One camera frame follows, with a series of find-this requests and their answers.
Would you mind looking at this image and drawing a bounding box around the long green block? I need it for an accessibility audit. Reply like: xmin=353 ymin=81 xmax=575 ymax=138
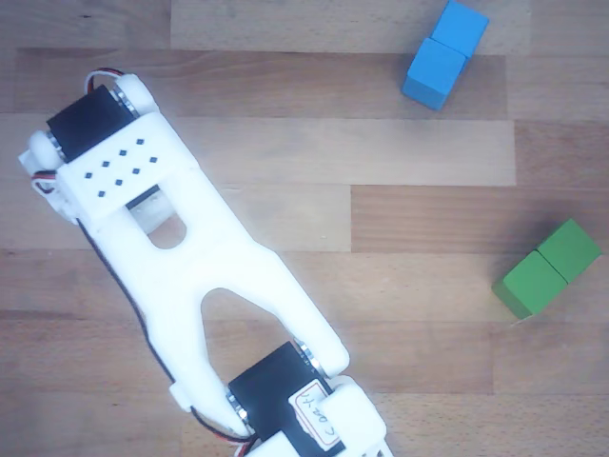
xmin=491 ymin=217 xmax=603 ymax=321

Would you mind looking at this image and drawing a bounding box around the long blue block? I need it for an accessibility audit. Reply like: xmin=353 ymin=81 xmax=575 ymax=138
xmin=402 ymin=0 xmax=491 ymax=112

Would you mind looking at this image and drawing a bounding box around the short gripper servo cable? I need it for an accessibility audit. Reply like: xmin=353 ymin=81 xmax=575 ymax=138
xmin=30 ymin=171 xmax=60 ymax=195

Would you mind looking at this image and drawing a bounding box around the white label red border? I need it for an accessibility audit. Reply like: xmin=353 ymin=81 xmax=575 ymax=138
xmin=287 ymin=379 xmax=344 ymax=451

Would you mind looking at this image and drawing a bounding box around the base servo cable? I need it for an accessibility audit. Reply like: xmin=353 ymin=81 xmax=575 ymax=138
xmin=192 ymin=408 xmax=256 ymax=451

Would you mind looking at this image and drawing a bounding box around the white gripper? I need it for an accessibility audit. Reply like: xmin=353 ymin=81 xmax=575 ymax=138
xmin=17 ymin=149 xmax=78 ymax=223

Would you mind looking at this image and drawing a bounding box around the wrist servo cable loop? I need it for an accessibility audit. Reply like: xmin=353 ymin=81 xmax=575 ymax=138
xmin=84 ymin=69 xmax=126 ymax=97

